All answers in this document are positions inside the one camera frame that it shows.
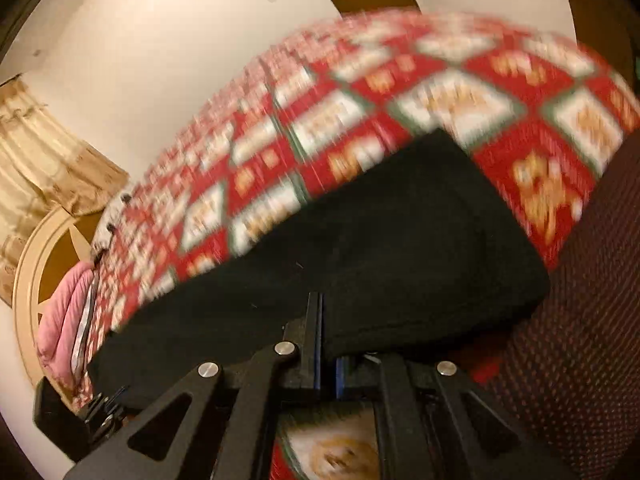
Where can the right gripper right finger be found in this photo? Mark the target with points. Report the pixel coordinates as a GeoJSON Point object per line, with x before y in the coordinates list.
{"type": "Point", "coordinates": [435, 423]}

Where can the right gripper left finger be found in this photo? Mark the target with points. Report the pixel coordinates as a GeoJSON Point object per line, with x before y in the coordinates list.
{"type": "Point", "coordinates": [215, 422]}

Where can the black pants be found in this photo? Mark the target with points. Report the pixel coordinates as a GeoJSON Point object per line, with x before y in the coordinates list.
{"type": "Point", "coordinates": [420, 253]}

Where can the grey patterned folded quilt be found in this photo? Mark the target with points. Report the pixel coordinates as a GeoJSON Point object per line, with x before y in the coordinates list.
{"type": "Point", "coordinates": [78, 358]}

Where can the pink folded blanket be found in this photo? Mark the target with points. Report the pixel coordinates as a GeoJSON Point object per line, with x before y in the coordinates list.
{"type": "Point", "coordinates": [59, 324]}

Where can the cream wooden headboard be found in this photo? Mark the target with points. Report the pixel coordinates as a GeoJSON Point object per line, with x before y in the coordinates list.
{"type": "Point", "coordinates": [58, 242]}

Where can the dark red mesh chair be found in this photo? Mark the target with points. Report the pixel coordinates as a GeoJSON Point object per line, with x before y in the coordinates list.
{"type": "Point", "coordinates": [570, 374]}

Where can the beige patterned curtain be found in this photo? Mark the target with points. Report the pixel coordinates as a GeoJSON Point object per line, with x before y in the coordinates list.
{"type": "Point", "coordinates": [43, 166]}

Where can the red patchwork bear bedspread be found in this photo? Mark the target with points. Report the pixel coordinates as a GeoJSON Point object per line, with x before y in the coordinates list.
{"type": "Point", "coordinates": [539, 115]}

